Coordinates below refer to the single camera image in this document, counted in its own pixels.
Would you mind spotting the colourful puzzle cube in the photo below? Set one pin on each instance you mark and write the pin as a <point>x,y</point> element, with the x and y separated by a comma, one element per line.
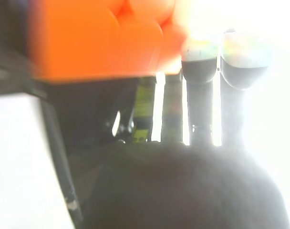
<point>99,35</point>

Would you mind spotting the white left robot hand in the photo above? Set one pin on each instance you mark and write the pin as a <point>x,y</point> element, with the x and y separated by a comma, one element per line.
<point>183,190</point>

